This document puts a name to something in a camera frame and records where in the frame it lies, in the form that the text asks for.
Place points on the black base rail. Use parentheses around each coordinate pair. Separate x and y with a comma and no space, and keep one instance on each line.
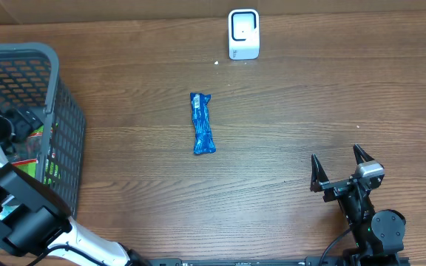
(308,261)

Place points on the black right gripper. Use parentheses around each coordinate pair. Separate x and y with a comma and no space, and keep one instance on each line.
(334,188)

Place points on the grey plastic basket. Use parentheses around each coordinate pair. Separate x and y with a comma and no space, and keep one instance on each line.
(29,78)

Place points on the white barcode scanner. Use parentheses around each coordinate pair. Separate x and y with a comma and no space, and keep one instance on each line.
(244,34)

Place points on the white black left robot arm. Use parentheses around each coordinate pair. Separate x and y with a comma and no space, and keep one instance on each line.
(34,219)

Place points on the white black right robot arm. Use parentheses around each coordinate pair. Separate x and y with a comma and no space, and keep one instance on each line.
(373,237)

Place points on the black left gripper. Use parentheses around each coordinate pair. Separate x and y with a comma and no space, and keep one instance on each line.
(24,123)

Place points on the green snack bag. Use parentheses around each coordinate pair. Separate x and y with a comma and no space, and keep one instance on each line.
(25,157)

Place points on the light blue snack packet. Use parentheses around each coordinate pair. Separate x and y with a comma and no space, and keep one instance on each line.
(7,210)

